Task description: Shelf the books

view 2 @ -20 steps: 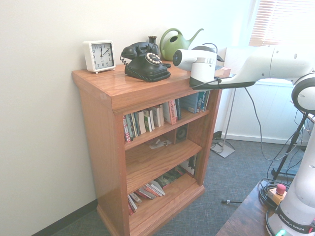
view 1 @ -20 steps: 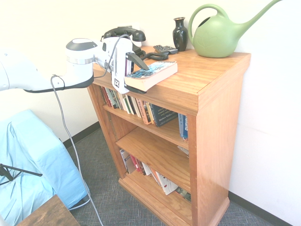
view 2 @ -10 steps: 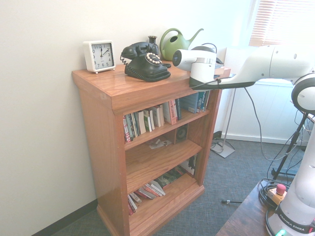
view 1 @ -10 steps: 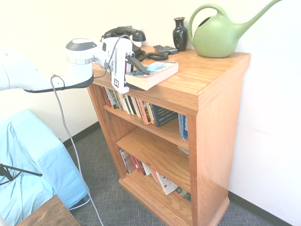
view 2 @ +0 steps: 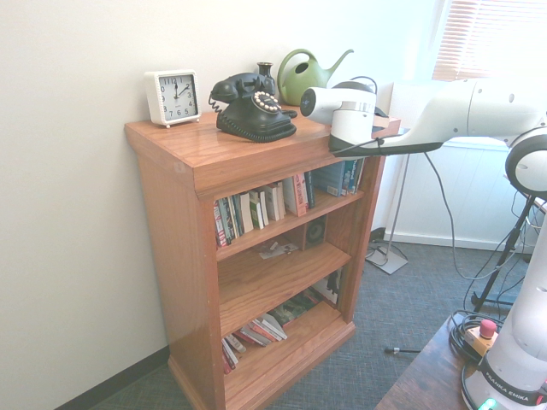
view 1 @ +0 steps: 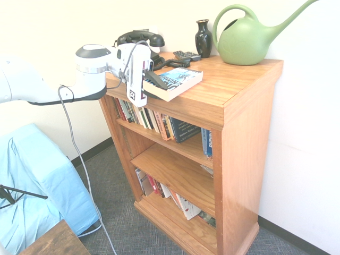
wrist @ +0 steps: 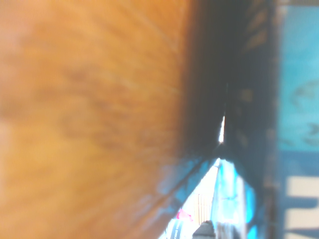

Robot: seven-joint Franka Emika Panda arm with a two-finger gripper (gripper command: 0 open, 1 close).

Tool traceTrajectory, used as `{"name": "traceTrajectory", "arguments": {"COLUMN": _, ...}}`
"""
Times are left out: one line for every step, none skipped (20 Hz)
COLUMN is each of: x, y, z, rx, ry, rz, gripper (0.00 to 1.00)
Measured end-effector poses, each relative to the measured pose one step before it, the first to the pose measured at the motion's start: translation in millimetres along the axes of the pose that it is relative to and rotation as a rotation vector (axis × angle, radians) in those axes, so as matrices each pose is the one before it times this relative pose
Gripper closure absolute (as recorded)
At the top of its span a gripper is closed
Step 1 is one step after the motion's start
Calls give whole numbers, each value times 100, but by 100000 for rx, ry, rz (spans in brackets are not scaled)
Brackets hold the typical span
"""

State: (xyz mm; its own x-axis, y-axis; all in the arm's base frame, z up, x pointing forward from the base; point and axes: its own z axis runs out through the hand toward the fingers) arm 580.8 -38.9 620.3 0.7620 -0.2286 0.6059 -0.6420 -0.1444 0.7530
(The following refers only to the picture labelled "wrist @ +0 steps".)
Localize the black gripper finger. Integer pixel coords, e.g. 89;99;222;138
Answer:
193;220;216;239

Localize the blue paperback book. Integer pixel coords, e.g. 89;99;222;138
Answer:
174;0;319;239

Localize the wooden bookshelf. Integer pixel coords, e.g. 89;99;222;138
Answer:
0;0;217;239

